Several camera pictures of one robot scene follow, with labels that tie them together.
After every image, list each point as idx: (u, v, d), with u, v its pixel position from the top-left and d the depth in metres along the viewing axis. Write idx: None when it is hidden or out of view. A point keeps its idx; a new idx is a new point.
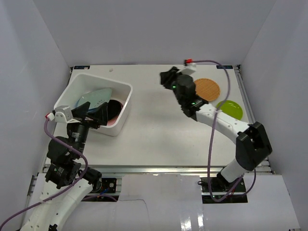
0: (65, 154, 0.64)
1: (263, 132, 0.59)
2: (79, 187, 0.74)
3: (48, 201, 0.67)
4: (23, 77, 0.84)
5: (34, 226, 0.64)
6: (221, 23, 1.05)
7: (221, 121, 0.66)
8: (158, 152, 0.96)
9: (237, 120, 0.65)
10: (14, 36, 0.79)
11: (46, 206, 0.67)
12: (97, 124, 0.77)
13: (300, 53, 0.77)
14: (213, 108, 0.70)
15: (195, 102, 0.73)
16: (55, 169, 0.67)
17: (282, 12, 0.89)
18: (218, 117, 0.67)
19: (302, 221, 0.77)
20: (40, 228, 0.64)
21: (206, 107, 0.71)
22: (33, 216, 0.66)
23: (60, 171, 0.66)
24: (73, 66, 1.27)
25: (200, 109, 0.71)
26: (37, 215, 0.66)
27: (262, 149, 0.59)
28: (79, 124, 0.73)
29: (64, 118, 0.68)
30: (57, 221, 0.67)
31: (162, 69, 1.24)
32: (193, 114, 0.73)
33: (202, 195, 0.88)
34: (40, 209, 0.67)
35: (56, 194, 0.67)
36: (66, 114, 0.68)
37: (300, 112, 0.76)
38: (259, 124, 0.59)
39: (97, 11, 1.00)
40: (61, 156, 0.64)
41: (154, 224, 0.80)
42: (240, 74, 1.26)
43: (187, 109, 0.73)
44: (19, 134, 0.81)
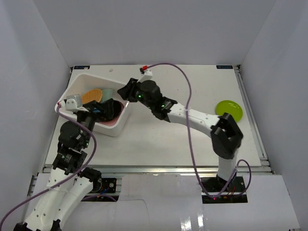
0: (76, 137, 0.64)
1: (233, 123, 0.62)
2: (80, 185, 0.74)
3: (56, 188, 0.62)
4: (23, 78, 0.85)
5: (41, 214, 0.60)
6: (220, 23, 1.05)
7: (193, 119, 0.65)
8: (157, 152, 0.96)
9: (206, 114, 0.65)
10: (13, 35, 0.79)
11: (53, 195, 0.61)
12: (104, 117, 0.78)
13: (299, 53, 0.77)
14: (183, 107, 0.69)
15: (164, 104, 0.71)
16: (62, 156, 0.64)
17: (282, 12, 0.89)
18: (189, 114, 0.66)
19: (302, 222, 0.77)
20: (46, 217, 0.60)
21: (176, 107, 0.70)
22: (40, 205, 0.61)
23: (68, 158, 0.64)
24: (73, 66, 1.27)
25: (171, 110, 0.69)
26: (43, 204, 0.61)
27: (236, 138, 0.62)
28: (87, 114, 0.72)
29: (75, 104, 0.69)
30: (60, 215, 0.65)
31: (163, 69, 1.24)
32: (165, 116, 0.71)
33: (202, 195, 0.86)
34: (46, 198, 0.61)
35: (64, 179, 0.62)
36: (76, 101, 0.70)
37: (300, 112, 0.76)
38: (229, 116, 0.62)
39: (97, 11, 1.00)
40: (73, 139, 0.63)
41: (154, 223, 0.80)
42: (240, 74, 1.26)
43: (159, 113, 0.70)
44: (18, 134, 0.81)
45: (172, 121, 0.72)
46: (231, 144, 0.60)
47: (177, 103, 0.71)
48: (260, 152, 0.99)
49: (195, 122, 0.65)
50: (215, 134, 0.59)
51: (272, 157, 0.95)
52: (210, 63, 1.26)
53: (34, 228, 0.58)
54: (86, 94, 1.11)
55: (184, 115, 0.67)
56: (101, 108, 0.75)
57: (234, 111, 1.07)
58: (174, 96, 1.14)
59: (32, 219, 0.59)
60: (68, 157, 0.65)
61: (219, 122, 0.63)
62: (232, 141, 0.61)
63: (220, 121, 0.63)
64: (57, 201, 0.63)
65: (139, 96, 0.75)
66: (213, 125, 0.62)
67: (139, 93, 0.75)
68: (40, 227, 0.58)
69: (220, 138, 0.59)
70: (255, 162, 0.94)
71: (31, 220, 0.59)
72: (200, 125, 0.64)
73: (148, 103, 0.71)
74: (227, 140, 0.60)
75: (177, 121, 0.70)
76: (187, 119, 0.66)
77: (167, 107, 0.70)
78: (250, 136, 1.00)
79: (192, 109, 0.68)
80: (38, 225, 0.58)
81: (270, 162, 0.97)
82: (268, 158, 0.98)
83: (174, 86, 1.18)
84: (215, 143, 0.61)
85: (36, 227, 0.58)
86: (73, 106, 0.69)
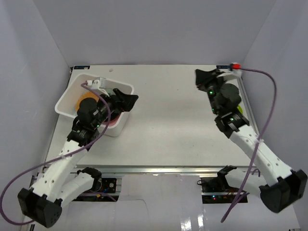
0: (93, 113, 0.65)
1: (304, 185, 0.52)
2: (83, 178, 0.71)
3: (69, 158, 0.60)
4: (23, 78, 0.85)
5: (49, 180, 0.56)
6: (221, 23, 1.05)
7: (260, 156, 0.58)
8: (157, 152, 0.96)
9: (279, 160, 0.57)
10: (13, 36, 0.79)
11: (66, 162, 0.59)
12: (122, 108, 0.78)
13: (300, 53, 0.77)
14: (254, 134, 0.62)
15: (233, 117, 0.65)
16: (77, 131, 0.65)
17: (282, 12, 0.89)
18: (259, 148, 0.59)
19: (302, 222, 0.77)
20: (55, 185, 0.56)
21: (246, 129, 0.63)
22: (50, 171, 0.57)
23: (83, 133, 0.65)
24: (73, 66, 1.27)
25: (239, 130, 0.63)
26: (54, 170, 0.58)
27: (294, 199, 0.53)
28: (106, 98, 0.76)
29: (98, 84, 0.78)
30: (63, 196, 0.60)
31: (163, 69, 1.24)
32: (227, 129, 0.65)
33: (202, 195, 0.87)
34: (57, 165, 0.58)
35: (78, 149, 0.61)
36: (101, 83, 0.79)
37: (301, 112, 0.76)
38: (304, 176, 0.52)
39: (97, 11, 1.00)
40: (91, 114, 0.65)
41: (154, 224, 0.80)
42: (240, 73, 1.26)
43: (222, 123, 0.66)
44: (18, 134, 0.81)
45: (230, 138, 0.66)
46: (285, 203, 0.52)
47: (249, 125, 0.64)
48: None
49: (262, 160, 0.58)
50: (281, 187, 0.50)
51: None
52: (210, 63, 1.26)
53: (40, 193, 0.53)
54: (87, 94, 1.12)
55: (253, 146, 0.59)
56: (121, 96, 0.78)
57: None
58: (174, 96, 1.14)
59: (39, 185, 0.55)
60: (83, 132, 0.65)
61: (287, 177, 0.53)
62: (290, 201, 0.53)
63: (289, 176, 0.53)
64: (67, 171, 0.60)
65: (211, 93, 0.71)
66: (282, 178, 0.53)
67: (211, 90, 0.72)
68: (47, 193, 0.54)
69: (282, 194, 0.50)
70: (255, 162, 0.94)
71: (38, 185, 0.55)
72: (265, 167, 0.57)
73: (220, 110, 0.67)
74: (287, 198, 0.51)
75: (236, 141, 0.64)
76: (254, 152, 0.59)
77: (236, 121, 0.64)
78: None
79: (264, 144, 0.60)
80: (46, 190, 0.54)
81: None
82: None
83: (174, 86, 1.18)
84: (269, 192, 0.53)
85: (44, 192, 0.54)
86: (96, 85, 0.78)
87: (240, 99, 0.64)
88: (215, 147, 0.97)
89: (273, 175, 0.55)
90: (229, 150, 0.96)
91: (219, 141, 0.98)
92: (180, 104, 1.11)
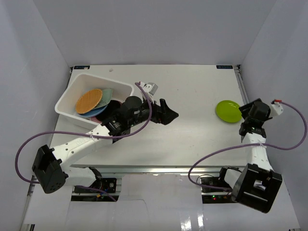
0: (133, 111, 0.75)
1: (274, 187, 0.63)
2: (88, 172, 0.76)
3: (95, 139, 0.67)
4: (23, 78, 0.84)
5: (70, 150, 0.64)
6: (220, 23, 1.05)
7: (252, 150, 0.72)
8: (157, 152, 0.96)
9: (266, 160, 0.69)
10: (13, 36, 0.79)
11: (89, 142, 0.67)
12: (160, 119, 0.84)
13: (300, 54, 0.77)
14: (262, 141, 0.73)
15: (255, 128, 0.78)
16: (113, 121, 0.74)
17: (282, 12, 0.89)
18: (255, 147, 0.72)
19: (302, 221, 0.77)
20: (71, 156, 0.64)
21: (258, 137, 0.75)
22: (73, 142, 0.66)
23: (116, 124, 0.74)
24: (73, 66, 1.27)
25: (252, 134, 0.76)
26: (77, 144, 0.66)
27: (257, 195, 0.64)
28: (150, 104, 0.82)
29: (149, 89, 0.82)
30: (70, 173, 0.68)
31: (163, 69, 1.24)
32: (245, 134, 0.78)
33: (203, 195, 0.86)
34: (82, 140, 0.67)
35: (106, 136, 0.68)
36: (152, 89, 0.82)
37: (301, 112, 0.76)
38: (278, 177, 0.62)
39: (97, 11, 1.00)
40: (131, 111, 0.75)
41: (154, 224, 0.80)
42: (240, 74, 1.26)
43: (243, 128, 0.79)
44: (18, 134, 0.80)
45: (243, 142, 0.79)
46: (248, 189, 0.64)
47: (263, 137, 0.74)
48: None
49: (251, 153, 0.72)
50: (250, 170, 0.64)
51: (272, 157, 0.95)
52: (210, 63, 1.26)
53: (57, 157, 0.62)
54: (86, 95, 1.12)
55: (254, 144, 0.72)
56: (163, 108, 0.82)
57: (234, 111, 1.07)
58: (174, 96, 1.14)
59: (61, 149, 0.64)
60: (117, 123, 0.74)
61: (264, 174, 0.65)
62: (254, 193, 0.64)
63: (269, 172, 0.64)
64: (86, 150, 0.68)
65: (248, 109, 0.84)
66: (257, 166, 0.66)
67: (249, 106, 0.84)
68: (62, 159, 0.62)
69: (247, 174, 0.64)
70: None
71: (60, 149, 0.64)
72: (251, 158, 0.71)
73: (248, 118, 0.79)
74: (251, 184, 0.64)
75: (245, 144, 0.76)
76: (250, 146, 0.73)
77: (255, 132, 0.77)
78: None
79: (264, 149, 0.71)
80: (63, 156, 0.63)
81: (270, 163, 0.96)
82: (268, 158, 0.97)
83: (174, 86, 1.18)
84: (242, 176, 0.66)
85: (60, 157, 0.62)
86: (146, 89, 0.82)
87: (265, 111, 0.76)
88: (215, 147, 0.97)
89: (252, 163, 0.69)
90: (229, 150, 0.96)
91: (219, 141, 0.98)
92: (180, 104, 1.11)
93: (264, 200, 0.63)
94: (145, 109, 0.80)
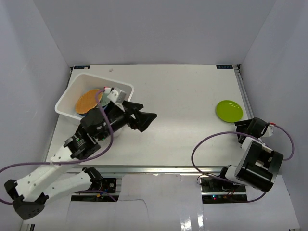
0: (96, 127, 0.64)
1: (276, 164, 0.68)
2: (81, 179, 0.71)
3: (57, 165, 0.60)
4: (23, 78, 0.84)
5: (32, 184, 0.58)
6: (220, 23, 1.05)
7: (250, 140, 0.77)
8: (157, 152, 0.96)
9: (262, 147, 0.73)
10: (13, 36, 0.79)
11: (50, 171, 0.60)
12: (135, 126, 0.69)
13: (300, 54, 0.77)
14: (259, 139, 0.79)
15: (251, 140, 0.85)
16: (77, 139, 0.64)
17: (282, 12, 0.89)
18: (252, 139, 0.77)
19: (302, 222, 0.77)
20: (35, 188, 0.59)
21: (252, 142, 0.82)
22: (35, 173, 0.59)
23: (81, 142, 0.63)
24: (73, 66, 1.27)
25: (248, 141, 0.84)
26: (39, 174, 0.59)
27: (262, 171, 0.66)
28: (121, 114, 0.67)
29: (115, 97, 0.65)
30: (50, 193, 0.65)
31: (163, 69, 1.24)
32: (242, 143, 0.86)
33: (203, 195, 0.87)
34: (44, 169, 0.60)
35: (68, 161, 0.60)
36: (120, 96, 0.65)
37: (301, 113, 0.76)
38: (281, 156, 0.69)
39: (97, 11, 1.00)
40: (93, 126, 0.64)
41: (154, 223, 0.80)
42: (240, 74, 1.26)
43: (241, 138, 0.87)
44: (18, 134, 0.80)
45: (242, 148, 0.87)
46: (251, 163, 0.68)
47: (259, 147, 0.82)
48: None
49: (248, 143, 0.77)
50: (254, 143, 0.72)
51: None
52: (210, 63, 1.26)
53: (20, 193, 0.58)
54: (86, 94, 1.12)
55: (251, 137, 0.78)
56: (136, 115, 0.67)
57: (234, 112, 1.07)
58: (174, 96, 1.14)
59: (23, 184, 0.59)
60: (81, 142, 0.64)
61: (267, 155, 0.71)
62: (256, 168, 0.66)
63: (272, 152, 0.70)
64: (52, 178, 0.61)
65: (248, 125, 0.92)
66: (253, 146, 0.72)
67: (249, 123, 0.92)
68: (25, 195, 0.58)
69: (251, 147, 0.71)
70: None
71: (22, 184, 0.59)
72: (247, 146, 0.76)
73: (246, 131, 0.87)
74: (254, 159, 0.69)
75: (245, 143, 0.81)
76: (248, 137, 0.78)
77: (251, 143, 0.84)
78: None
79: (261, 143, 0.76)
80: (25, 192, 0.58)
81: None
82: None
83: (174, 86, 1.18)
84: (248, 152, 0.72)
85: (22, 192, 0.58)
86: (112, 98, 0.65)
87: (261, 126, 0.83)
88: (215, 147, 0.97)
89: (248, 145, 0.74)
90: (229, 150, 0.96)
91: (219, 141, 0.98)
92: (180, 104, 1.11)
93: (265, 178, 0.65)
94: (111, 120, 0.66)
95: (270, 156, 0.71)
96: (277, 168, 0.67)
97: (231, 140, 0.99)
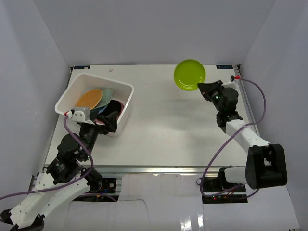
0: (73, 151, 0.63)
1: (282, 158, 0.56)
2: (77, 186, 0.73)
3: (42, 192, 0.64)
4: (23, 78, 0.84)
5: (23, 211, 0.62)
6: (221, 23, 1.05)
7: (244, 134, 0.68)
8: (157, 152, 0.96)
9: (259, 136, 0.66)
10: (12, 35, 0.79)
11: (38, 198, 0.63)
12: (107, 130, 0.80)
13: (300, 53, 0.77)
14: (243, 122, 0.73)
15: (230, 115, 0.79)
16: (57, 164, 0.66)
17: (282, 12, 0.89)
18: (243, 130, 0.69)
19: (302, 222, 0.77)
20: (27, 216, 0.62)
21: (237, 121, 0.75)
22: (25, 201, 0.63)
23: (61, 167, 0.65)
24: (73, 66, 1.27)
25: (231, 121, 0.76)
26: (29, 202, 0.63)
27: (273, 173, 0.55)
28: (92, 127, 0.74)
29: (83, 117, 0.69)
30: (45, 211, 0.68)
31: (163, 69, 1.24)
32: (224, 125, 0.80)
33: (203, 195, 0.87)
34: (33, 197, 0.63)
35: (52, 188, 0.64)
36: (85, 113, 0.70)
37: (301, 113, 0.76)
38: (280, 147, 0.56)
39: (97, 11, 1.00)
40: (70, 152, 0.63)
41: (154, 223, 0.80)
42: (240, 74, 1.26)
43: (220, 121, 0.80)
44: (18, 134, 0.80)
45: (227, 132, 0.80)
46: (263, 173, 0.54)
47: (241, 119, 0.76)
48: None
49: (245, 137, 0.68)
50: (254, 150, 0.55)
51: None
52: (210, 63, 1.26)
53: (14, 222, 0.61)
54: (87, 95, 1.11)
55: (239, 128, 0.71)
56: (108, 121, 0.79)
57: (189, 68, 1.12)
58: (174, 96, 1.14)
59: (16, 212, 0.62)
60: (61, 167, 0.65)
61: (266, 150, 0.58)
62: (267, 173, 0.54)
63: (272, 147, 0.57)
64: (42, 203, 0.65)
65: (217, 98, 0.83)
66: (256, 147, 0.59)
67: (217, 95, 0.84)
68: (19, 223, 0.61)
69: (255, 158, 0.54)
70: None
71: (15, 213, 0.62)
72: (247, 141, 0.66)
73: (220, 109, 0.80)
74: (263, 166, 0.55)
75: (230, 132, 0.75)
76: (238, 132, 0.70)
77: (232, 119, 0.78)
78: None
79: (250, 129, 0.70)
80: (19, 220, 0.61)
81: None
82: None
83: (174, 86, 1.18)
84: (249, 162, 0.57)
85: (16, 221, 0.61)
86: (81, 119, 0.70)
87: (236, 99, 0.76)
88: (215, 147, 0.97)
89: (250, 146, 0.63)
90: (229, 150, 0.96)
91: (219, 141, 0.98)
92: (180, 104, 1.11)
93: (279, 178, 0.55)
94: (86, 134, 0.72)
95: (270, 149, 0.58)
96: (284, 160, 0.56)
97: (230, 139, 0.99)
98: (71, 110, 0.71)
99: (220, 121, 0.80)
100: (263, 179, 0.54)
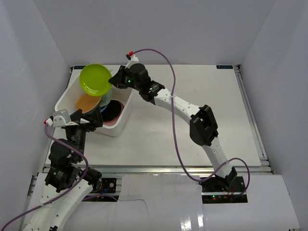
0: (67, 156, 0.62)
1: (212, 115, 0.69)
2: (79, 188, 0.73)
3: (48, 204, 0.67)
4: (23, 78, 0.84)
5: (35, 228, 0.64)
6: (221, 22, 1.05)
7: (176, 106, 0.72)
8: (157, 152, 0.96)
9: (189, 103, 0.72)
10: (13, 35, 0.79)
11: (44, 211, 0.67)
12: (94, 125, 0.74)
13: (299, 52, 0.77)
14: (169, 93, 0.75)
15: (151, 87, 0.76)
16: (55, 173, 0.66)
17: (282, 12, 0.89)
18: (174, 101, 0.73)
19: (302, 221, 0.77)
20: None
21: (162, 92, 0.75)
22: (33, 219, 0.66)
23: (59, 174, 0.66)
24: (73, 66, 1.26)
25: (158, 95, 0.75)
26: (37, 218, 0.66)
27: (210, 128, 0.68)
28: (77, 127, 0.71)
29: (64, 121, 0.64)
30: (57, 222, 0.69)
31: (163, 69, 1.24)
32: (151, 98, 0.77)
33: (202, 195, 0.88)
34: (40, 212, 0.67)
35: (56, 197, 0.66)
36: (65, 117, 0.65)
37: (301, 113, 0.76)
38: (208, 108, 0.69)
39: (97, 11, 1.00)
40: (63, 158, 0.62)
41: (154, 223, 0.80)
42: (240, 74, 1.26)
43: (146, 96, 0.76)
44: (18, 133, 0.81)
45: (158, 104, 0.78)
46: (205, 133, 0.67)
47: (163, 88, 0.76)
48: (260, 152, 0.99)
49: (177, 108, 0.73)
50: (192, 121, 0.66)
51: (273, 157, 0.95)
52: (210, 63, 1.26)
53: None
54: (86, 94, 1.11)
55: (170, 101, 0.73)
56: (90, 118, 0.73)
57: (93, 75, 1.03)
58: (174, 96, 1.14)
59: None
60: (59, 174, 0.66)
61: (199, 114, 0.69)
62: (207, 131, 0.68)
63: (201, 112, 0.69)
64: (50, 216, 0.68)
65: (129, 81, 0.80)
66: (193, 115, 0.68)
67: (128, 78, 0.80)
68: None
69: (196, 125, 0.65)
70: (255, 162, 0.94)
71: None
72: (182, 112, 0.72)
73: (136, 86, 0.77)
74: (203, 128, 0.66)
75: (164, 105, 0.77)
76: (172, 106, 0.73)
77: (154, 90, 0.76)
78: (250, 136, 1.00)
79: (177, 97, 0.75)
80: None
81: (270, 162, 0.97)
82: (268, 158, 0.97)
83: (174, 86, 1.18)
84: (192, 130, 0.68)
85: None
86: (62, 123, 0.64)
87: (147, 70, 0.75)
88: None
89: (187, 116, 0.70)
90: (229, 150, 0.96)
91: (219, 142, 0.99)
92: None
93: (214, 129, 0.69)
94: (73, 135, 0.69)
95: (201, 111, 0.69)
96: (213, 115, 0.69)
97: (231, 140, 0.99)
98: (50, 117, 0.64)
99: (146, 96, 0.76)
100: (207, 136, 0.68)
